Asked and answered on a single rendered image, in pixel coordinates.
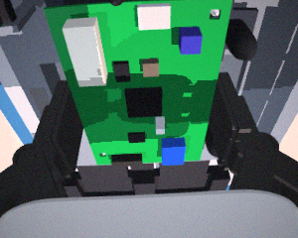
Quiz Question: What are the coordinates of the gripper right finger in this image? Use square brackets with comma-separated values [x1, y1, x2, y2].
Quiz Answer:
[209, 72, 298, 207]

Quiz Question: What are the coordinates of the green circuit board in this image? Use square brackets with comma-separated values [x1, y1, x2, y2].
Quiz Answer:
[44, 0, 232, 167]

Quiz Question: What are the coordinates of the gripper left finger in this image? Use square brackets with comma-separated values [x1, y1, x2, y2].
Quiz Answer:
[0, 80, 83, 217]

